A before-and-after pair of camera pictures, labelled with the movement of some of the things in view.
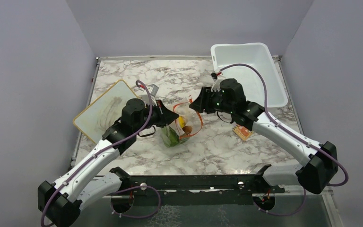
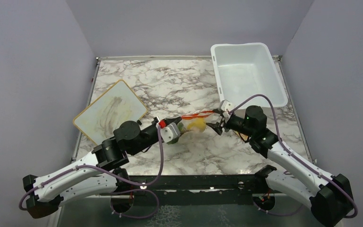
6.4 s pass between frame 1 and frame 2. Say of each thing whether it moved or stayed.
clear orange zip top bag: moved
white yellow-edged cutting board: stayed
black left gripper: moved
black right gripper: moved
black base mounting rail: stayed
